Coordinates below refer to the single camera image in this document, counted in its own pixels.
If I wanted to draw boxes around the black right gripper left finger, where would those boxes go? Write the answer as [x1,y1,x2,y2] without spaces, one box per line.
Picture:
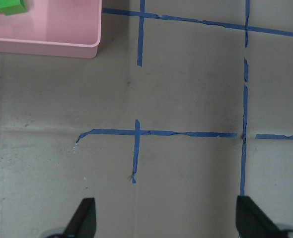
[63,198,96,238]

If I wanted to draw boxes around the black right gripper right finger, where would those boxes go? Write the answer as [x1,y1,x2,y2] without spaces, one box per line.
[235,196,283,238]

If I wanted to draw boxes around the green toy block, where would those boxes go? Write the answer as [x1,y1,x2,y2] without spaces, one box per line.
[0,0,27,16]

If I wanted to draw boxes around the pink plastic box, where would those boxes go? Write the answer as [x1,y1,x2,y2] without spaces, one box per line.
[0,0,102,59]

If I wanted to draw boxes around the brown paper table cover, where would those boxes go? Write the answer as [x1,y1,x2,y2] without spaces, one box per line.
[0,0,293,238]

